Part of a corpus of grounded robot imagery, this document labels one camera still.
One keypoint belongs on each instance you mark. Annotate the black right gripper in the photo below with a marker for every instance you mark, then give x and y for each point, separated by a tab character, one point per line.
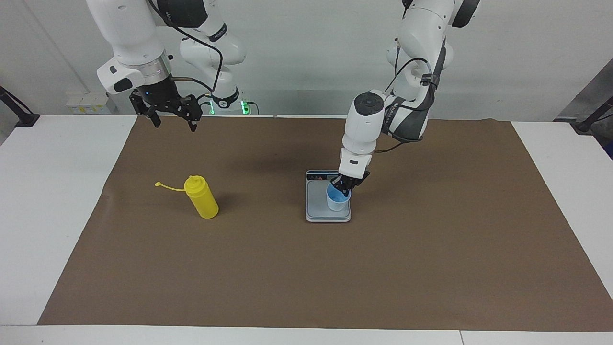
155	96

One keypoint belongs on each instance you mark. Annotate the brown table mat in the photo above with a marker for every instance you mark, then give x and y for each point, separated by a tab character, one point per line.
287	268

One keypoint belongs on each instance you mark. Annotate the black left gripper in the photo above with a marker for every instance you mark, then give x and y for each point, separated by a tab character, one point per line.
353	182

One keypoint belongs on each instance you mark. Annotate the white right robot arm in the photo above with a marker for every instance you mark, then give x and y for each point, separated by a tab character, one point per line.
129	33

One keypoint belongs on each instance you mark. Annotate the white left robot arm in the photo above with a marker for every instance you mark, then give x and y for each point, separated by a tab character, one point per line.
364	129

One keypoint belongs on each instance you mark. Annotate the yellow squeeze bottle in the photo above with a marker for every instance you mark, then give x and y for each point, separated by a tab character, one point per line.
203	199

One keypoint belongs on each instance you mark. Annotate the silver digital kitchen scale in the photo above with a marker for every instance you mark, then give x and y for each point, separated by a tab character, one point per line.
316	201

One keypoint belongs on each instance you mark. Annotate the black clamp stand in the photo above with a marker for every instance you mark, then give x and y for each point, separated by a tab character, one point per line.
26	119
584	125

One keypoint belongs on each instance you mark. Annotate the light blue plastic cup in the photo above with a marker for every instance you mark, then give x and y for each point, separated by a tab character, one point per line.
336	204

